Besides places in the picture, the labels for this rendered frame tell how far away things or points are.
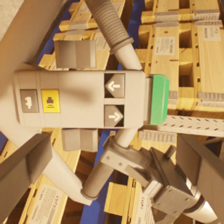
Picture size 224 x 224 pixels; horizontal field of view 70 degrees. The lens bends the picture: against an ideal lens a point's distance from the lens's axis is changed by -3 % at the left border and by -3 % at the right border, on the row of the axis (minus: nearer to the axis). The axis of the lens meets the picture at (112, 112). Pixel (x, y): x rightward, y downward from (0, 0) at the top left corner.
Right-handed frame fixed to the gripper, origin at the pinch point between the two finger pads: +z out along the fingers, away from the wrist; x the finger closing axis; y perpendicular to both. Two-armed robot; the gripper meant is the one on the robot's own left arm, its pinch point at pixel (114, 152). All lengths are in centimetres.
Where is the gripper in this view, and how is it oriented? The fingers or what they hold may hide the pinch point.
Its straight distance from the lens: 30.9
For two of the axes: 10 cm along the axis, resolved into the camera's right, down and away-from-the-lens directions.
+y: 4.9, -8.4, -2.3
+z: -8.7, -4.8, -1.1
